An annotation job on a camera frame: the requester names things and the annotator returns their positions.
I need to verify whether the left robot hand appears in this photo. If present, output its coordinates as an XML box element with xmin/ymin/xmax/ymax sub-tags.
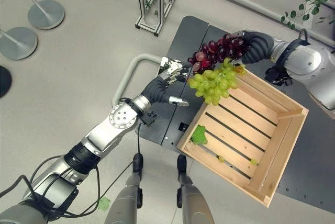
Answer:
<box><xmin>141</xmin><ymin>62</ymin><xmax>190</xmax><ymax>107</ymax></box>

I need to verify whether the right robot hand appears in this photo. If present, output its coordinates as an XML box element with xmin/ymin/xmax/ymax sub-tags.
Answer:
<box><xmin>227</xmin><ymin>30</ymin><xmax>275</xmax><ymax>64</ymax></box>

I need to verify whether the red grape bunch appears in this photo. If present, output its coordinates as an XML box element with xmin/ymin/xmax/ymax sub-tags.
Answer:
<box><xmin>187</xmin><ymin>32</ymin><xmax>251</xmax><ymax>75</ymax></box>

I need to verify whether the green grape bunch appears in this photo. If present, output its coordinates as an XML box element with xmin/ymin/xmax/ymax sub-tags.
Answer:
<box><xmin>187</xmin><ymin>58</ymin><xmax>247</xmax><ymax>106</ymax></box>

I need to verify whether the grey floor pipe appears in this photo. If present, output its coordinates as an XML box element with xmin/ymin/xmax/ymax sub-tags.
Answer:
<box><xmin>183</xmin><ymin>0</ymin><xmax>335</xmax><ymax>49</ymax></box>

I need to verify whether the dark grey cart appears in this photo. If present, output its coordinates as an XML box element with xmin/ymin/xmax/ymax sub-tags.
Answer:
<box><xmin>138</xmin><ymin>16</ymin><xmax>335</xmax><ymax>213</ymax></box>

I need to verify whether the green grape leaf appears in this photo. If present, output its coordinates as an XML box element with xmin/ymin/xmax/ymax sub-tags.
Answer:
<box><xmin>191</xmin><ymin>124</ymin><xmax>208</xmax><ymax>147</ymax></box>

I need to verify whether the green vine plant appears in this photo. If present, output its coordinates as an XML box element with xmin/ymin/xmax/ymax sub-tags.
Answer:
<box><xmin>275</xmin><ymin>0</ymin><xmax>335</xmax><ymax>30</ymax></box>

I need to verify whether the wooden slatted crate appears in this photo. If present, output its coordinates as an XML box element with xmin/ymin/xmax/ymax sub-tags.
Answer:
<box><xmin>176</xmin><ymin>64</ymin><xmax>309</xmax><ymax>208</ymax></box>

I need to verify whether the right silver robot leg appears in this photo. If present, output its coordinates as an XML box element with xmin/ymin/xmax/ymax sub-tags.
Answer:
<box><xmin>176</xmin><ymin>154</ymin><xmax>216</xmax><ymax>224</ymax></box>

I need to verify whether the silver robot leg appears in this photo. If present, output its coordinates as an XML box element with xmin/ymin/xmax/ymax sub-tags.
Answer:
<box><xmin>104</xmin><ymin>153</ymin><xmax>144</xmax><ymax>224</ymax></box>
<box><xmin>176</xmin><ymin>154</ymin><xmax>216</xmax><ymax>224</ymax></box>

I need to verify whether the left silver robot leg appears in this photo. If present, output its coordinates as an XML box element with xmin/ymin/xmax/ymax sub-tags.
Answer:
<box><xmin>104</xmin><ymin>153</ymin><xmax>144</xmax><ymax>224</ymax></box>

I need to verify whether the green leaf scrap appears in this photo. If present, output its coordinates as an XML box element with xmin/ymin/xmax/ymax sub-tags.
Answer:
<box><xmin>97</xmin><ymin>196</ymin><xmax>111</xmax><ymax>211</ymax></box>

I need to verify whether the grey round stand base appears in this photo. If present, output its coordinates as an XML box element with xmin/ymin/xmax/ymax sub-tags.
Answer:
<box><xmin>7</xmin><ymin>0</ymin><xmax>65</xmax><ymax>30</ymax></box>
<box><xmin>0</xmin><ymin>26</ymin><xmax>38</xmax><ymax>61</ymax></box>

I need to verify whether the black round stand base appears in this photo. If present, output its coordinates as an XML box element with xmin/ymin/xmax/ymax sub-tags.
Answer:
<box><xmin>0</xmin><ymin>65</ymin><xmax>13</xmax><ymax>98</ymax></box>

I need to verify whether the grey cart push handle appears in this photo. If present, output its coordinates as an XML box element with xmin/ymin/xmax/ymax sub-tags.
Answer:
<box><xmin>112</xmin><ymin>53</ymin><xmax>164</xmax><ymax>106</ymax></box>

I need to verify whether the aluminium profile frame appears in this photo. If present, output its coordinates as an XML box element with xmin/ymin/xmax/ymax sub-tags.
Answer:
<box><xmin>135</xmin><ymin>0</ymin><xmax>179</xmax><ymax>38</ymax></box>

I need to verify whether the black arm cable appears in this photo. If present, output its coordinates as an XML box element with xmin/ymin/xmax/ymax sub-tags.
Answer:
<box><xmin>0</xmin><ymin>121</ymin><xmax>143</xmax><ymax>216</ymax></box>

